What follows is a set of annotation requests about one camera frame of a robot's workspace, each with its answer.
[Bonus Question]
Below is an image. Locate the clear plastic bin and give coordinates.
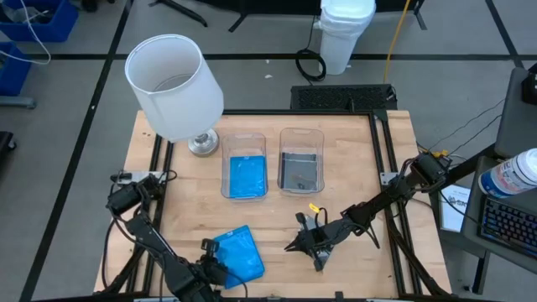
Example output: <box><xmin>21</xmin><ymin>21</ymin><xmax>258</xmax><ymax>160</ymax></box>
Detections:
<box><xmin>221</xmin><ymin>132</ymin><xmax>269</xmax><ymax>200</ymax></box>
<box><xmin>277</xmin><ymin>127</ymin><xmax>326</xmax><ymax>195</ymax></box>

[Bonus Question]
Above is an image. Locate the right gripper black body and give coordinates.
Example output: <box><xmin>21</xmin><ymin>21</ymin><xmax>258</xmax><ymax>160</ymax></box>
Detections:
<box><xmin>295</xmin><ymin>212</ymin><xmax>341</xmax><ymax>272</ymax></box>

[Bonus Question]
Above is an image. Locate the white shade table lamp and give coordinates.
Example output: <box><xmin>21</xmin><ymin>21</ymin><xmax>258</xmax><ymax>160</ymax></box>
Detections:
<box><xmin>124</xmin><ymin>33</ymin><xmax>225</xmax><ymax>159</ymax></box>

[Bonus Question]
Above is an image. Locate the black coiled cable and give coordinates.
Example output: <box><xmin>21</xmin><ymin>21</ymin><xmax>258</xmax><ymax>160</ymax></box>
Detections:
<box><xmin>295</xmin><ymin>14</ymin><xmax>327</xmax><ymax>83</ymax></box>

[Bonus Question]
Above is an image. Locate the blue storage bin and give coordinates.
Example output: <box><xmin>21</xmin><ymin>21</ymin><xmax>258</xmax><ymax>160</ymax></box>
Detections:
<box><xmin>0</xmin><ymin>0</ymin><xmax>80</xmax><ymax>43</ymax></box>
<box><xmin>0</xmin><ymin>41</ymin><xmax>34</xmax><ymax>97</ymax></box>

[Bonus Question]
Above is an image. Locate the white printed paper sheet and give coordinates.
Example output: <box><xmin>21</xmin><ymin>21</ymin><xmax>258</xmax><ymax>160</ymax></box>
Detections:
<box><xmin>438</xmin><ymin>183</ymin><xmax>473</xmax><ymax>234</ymax></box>

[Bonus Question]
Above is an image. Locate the grey metal foot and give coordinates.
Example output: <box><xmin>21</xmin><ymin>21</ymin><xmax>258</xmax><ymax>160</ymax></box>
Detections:
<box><xmin>0</xmin><ymin>95</ymin><xmax>37</xmax><ymax>111</ymax></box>

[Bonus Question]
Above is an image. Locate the dark grey computer desk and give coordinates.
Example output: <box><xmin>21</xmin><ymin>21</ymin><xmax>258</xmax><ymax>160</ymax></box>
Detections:
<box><xmin>460</xmin><ymin>155</ymin><xmax>537</xmax><ymax>276</ymax></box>

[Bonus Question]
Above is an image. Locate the white cable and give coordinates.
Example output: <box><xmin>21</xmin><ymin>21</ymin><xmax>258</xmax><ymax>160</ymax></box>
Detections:
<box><xmin>0</xmin><ymin>0</ymin><xmax>52</xmax><ymax>66</ymax></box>

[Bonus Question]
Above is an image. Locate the white trash can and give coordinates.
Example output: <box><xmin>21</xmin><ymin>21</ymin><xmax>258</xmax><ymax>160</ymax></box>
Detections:
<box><xmin>313</xmin><ymin>0</ymin><xmax>378</xmax><ymax>76</ymax></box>

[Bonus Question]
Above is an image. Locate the yellow cable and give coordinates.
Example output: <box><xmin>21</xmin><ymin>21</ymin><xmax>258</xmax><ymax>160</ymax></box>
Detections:
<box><xmin>382</xmin><ymin>0</ymin><xmax>412</xmax><ymax>85</ymax></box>

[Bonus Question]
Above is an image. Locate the black keyboard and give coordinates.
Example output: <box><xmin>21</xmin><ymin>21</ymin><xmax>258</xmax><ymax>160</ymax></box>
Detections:
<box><xmin>479</xmin><ymin>196</ymin><xmax>537</xmax><ymax>259</ymax></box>

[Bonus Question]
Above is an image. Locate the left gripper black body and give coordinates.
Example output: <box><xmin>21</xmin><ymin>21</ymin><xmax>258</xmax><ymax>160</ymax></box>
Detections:
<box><xmin>190</xmin><ymin>238</ymin><xmax>227</xmax><ymax>294</ymax></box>

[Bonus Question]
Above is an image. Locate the white wipes canister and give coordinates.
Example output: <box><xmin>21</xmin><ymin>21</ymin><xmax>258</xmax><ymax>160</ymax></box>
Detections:
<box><xmin>477</xmin><ymin>147</ymin><xmax>537</xmax><ymax>199</ymax></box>

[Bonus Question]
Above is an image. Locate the black perforated metal box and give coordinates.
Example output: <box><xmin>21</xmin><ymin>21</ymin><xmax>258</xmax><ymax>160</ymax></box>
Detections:
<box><xmin>289</xmin><ymin>83</ymin><xmax>398</xmax><ymax>112</ymax></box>

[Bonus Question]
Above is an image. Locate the black aluminium table frame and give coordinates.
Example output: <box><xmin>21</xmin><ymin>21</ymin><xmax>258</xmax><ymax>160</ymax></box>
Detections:
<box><xmin>94</xmin><ymin>108</ymin><xmax>452</xmax><ymax>302</ymax></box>

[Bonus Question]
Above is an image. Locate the blue plastic disc case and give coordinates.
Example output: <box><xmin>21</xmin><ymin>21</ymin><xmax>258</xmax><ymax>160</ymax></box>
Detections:
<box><xmin>212</xmin><ymin>224</ymin><xmax>266</xmax><ymax>290</ymax></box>
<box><xmin>229</xmin><ymin>155</ymin><xmax>269</xmax><ymax>200</ymax></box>

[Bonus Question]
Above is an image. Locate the grey desk top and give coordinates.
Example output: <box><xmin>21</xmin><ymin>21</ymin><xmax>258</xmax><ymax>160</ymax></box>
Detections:
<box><xmin>493</xmin><ymin>65</ymin><xmax>537</xmax><ymax>159</ymax></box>

